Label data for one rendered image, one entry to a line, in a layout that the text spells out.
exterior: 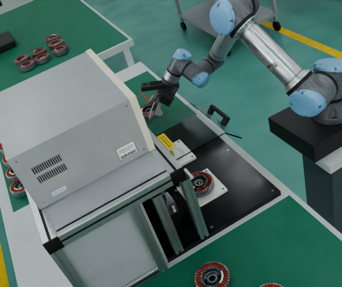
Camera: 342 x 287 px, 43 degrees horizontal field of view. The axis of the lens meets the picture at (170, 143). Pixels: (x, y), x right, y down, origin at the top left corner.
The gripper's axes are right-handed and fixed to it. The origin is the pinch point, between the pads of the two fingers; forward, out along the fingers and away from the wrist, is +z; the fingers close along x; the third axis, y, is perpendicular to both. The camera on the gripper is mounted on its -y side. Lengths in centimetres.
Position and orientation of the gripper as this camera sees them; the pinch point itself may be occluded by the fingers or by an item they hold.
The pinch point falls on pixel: (148, 111)
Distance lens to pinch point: 208.6
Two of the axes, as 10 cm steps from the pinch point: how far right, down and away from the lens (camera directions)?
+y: 9.0, 3.2, 2.9
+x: -0.4, -6.0, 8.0
